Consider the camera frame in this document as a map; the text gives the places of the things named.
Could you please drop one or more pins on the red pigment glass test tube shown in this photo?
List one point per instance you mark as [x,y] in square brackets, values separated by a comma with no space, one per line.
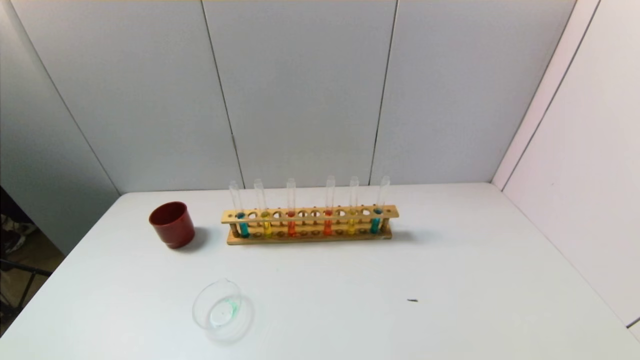
[291,230]
[327,229]

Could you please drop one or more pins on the wooden test tube rack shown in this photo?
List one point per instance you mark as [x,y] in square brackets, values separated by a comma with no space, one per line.
[300,240]

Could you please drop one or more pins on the dark red plastic cup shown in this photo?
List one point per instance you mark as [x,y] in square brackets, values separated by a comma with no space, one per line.
[172,227]

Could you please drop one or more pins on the black metal stand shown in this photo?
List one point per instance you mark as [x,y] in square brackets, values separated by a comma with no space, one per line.
[25,267]

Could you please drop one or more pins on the yellow pigment glass test tube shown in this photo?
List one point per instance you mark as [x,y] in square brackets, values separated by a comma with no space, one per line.
[267,229]
[351,227]

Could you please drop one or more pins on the dark floor clutter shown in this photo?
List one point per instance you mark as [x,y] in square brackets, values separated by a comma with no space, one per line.
[15,235]

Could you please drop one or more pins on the blue pigment glass test tube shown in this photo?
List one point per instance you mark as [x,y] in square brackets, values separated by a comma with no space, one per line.
[375,226]
[244,230]

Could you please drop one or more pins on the clear glass dish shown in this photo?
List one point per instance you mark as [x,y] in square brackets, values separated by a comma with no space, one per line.
[220,315]

